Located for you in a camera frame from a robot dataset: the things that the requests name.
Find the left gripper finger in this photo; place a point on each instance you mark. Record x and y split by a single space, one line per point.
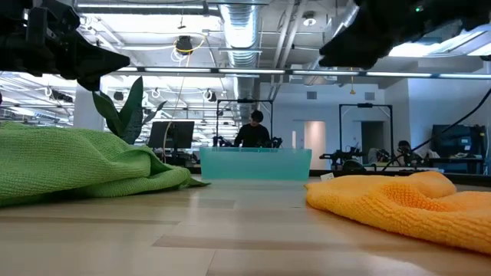
92 61

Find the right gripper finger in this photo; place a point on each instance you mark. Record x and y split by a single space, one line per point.
368 38

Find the green microfiber towel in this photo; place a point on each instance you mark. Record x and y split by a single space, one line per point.
57 165

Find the orange microfiber towel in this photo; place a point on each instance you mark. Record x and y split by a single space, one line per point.
403 207

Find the black background robot arm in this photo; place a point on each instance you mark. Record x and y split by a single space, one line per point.
273 142
222 142
341 155

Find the teal plastic basket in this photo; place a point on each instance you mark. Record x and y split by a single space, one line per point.
255 165

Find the white pillar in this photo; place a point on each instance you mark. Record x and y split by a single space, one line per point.
88 111

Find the snake plant in white pot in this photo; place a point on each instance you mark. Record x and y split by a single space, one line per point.
126 115

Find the black desktop monitor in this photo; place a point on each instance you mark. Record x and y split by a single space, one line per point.
171 134

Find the person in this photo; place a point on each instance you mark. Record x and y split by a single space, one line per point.
403 147
251 134

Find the overhead light bar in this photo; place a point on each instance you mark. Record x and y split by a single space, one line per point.
249 71

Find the small white card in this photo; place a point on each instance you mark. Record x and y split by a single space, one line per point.
327 176

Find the black ceiling camera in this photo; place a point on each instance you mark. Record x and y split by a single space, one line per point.
184 44

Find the dark wall screen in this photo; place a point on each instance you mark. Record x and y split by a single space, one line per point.
452 140

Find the silver ventilation duct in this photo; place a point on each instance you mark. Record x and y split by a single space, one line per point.
241 30

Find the black aluminium table frame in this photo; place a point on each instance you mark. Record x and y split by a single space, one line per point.
472 178

